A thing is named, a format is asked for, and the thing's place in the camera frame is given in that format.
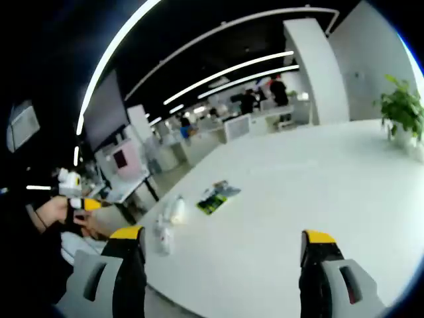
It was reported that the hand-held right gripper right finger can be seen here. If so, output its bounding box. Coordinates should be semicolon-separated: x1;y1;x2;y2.
299;229;388;318

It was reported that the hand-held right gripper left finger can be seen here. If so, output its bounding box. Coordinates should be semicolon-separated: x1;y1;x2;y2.
54;225;148;318

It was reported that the small red-label skincare bottle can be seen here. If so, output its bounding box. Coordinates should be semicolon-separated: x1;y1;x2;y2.
155;227;175;256

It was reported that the red-collared white pump bottle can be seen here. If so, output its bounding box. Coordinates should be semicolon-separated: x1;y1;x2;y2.
170;195;188;227

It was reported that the green skincare sachet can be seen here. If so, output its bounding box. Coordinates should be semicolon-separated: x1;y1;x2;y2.
196;191;229;216

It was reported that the person's left hand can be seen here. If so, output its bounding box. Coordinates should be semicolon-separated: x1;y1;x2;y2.
34;195;72;233

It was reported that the white desk with black legs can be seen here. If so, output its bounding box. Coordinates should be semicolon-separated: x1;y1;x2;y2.
95;165;162;226

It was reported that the black wrist band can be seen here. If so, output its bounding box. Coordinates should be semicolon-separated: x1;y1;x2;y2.
32;207;49;232

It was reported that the pink board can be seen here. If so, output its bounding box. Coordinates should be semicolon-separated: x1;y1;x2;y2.
105;142;142;180

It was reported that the ceiling air conditioner unit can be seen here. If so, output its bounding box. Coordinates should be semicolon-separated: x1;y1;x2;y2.
6;99;41;154

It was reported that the person's black top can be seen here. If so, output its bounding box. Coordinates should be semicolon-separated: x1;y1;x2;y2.
0;185;74;305

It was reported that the large display screen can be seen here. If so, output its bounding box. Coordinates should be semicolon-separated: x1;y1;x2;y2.
82;69;131;153

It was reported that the curved ceiling light strip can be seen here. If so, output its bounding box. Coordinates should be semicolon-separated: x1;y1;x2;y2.
76;0;165;136

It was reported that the white framed mesh chair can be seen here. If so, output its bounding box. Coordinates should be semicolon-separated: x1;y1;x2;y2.
224;114;252;144

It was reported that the straight ceiling light strip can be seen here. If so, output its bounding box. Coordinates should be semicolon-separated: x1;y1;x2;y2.
162;50;295;106
197;64;301;99

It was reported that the green potted plant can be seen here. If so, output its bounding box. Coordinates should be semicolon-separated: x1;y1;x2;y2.
372;74;424;149

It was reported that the curved white ceiling rail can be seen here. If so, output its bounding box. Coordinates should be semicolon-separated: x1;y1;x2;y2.
158;6;341;66

